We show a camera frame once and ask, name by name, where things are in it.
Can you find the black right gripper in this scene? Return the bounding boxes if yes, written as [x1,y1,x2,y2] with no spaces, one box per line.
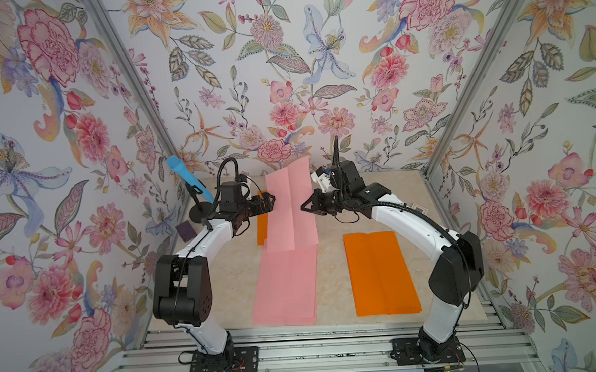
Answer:
[300,189,354,218]

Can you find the large pink paper sheet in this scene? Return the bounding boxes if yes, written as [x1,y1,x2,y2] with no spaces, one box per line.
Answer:
[252,245,318,326]

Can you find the orange paper sheet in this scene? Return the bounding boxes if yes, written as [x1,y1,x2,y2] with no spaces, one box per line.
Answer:
[343,232,422,317]

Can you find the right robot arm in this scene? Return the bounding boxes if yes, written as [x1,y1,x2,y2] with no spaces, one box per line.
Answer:
[301,158,484,364]

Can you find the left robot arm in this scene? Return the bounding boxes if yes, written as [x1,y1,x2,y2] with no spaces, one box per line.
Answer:
[152,181,276,372]

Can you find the blue microphone on stand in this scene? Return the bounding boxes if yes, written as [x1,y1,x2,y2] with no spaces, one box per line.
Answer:
[166,155,214,223]

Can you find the purple cube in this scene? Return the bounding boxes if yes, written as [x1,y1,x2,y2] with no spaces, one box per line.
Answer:
[175,220,197,243]

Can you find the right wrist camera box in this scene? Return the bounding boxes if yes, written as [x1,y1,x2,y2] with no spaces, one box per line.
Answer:
[312,167,335,193]

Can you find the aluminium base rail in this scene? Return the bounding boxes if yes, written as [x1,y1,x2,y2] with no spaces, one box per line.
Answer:
[112,313,546,372]

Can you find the left aluminium frame post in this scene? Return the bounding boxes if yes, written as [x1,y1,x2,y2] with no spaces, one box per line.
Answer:
[81,0,178,155]

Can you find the aluminium corner frame post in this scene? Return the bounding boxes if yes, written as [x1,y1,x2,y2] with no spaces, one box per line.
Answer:
[421,0,524,182]

